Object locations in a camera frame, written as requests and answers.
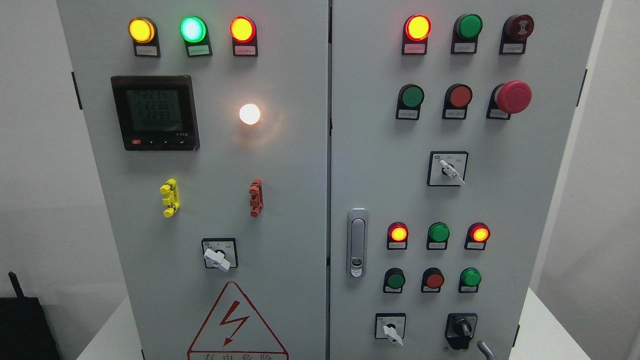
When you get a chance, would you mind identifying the green push button lower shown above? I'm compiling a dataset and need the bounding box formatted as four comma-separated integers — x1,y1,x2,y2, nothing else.
382,268,407,294

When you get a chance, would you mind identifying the red lamp lower left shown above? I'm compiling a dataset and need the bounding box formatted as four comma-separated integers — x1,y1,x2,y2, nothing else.
386,221,409,250

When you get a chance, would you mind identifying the white selector switch middle right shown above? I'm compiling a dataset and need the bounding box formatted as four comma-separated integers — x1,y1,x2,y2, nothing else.
427,151,469,187

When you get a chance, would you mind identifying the red emergency stop button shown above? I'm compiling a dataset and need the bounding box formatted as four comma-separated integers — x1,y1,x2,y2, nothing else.
486,80,533,120

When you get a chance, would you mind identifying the white lit indicator lamp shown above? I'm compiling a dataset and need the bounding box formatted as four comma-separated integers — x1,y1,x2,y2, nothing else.
238,103,262,126

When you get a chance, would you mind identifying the yellow terminal connector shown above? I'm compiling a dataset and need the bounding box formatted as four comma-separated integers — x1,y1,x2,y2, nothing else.
158,178,181,218

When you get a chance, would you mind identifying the green lamp lower middle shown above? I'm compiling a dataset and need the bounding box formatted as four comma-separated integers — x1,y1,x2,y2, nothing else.
426,222,451,251

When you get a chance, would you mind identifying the red push button lower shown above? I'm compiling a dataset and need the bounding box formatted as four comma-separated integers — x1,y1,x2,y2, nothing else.
420,267,445,293

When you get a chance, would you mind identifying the black rotary knob switch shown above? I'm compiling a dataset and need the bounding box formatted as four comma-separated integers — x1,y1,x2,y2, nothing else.
445,312,478,350

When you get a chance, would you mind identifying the red indicator lamp top right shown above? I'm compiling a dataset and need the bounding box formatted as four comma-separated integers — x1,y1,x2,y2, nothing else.
401,14,432,56

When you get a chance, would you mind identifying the red lightning warning sticker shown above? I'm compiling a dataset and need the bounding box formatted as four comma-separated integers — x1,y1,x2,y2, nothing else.
187,281,290,360

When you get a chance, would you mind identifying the lit green indicator lamp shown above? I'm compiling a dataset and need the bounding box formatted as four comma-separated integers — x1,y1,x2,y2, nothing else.
179,16,213,58

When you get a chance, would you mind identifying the white selector switch bottom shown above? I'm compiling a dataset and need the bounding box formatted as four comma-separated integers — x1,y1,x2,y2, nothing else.
374,312,407,347

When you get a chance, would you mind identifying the grey electrical control cabinet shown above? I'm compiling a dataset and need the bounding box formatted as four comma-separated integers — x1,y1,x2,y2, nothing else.
57,0,604,360

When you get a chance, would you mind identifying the white selector switch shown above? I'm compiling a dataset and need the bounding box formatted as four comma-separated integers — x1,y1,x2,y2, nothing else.
427,151,469,187
374,312,407,347

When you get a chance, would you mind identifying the yellow indicator lamp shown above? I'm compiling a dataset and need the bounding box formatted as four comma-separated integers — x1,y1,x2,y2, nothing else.
128,17,162,58

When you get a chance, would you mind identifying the red push button upper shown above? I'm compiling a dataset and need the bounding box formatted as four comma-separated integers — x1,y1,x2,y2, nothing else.
441,83,473,120

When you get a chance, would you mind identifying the green push button upper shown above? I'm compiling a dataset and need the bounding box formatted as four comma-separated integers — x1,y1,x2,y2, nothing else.
395,83,425,121

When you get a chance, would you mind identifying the red lamp lower right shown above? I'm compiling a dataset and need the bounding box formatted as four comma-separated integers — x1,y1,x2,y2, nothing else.
464,222,491,251

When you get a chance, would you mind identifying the green indicator lamp top right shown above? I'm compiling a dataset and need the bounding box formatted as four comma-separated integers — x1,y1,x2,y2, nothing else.
450,13,483,55

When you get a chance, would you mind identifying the red indicator lamp left door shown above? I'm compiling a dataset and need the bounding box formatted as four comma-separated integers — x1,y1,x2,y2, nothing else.
230,16,259,57

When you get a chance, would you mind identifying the green lamp bottom right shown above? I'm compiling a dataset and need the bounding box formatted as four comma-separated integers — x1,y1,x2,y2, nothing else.
458,268,483,294

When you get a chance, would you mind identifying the silver door lock handle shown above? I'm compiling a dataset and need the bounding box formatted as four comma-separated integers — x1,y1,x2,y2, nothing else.
346,207,369,279

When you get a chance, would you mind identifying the red push button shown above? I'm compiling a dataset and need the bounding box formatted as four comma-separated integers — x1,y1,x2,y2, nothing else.
420,267,445,293
441,83,473,120

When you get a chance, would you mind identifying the green push button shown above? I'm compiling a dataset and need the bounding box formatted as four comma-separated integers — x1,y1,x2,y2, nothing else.
382,268,407,294
395,83,425,121

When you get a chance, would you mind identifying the black digital power meter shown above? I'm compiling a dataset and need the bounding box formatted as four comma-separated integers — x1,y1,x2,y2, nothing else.
110,75,201,151

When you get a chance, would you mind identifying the red terminal connector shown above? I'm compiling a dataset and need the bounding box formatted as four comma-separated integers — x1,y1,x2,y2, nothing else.
248,178,265,218

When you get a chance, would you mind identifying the black device with antenna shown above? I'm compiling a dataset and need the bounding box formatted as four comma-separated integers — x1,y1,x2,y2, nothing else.
0,271,61,360

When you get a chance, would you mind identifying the white selector switch left door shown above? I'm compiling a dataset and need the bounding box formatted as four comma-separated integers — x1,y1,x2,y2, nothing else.
201,237,239,272

